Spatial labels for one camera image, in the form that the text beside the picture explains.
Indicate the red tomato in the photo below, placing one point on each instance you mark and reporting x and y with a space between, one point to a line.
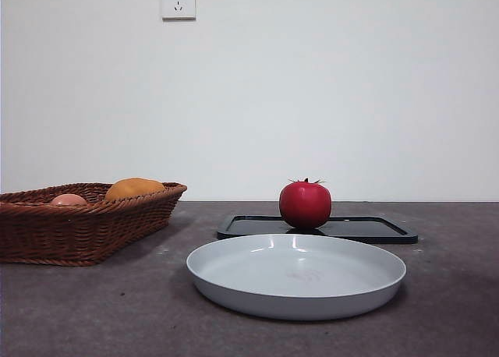
305 205

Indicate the pale grey round plate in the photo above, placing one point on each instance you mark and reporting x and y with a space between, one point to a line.
296 279

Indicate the black rectangular tray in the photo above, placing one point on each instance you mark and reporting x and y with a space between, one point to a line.
370 228

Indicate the brown wicker basket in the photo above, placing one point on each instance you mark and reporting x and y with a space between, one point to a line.
78 232

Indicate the pink egg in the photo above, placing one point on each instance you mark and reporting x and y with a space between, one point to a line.
68 200

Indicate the white wall socket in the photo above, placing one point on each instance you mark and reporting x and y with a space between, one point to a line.
178 2

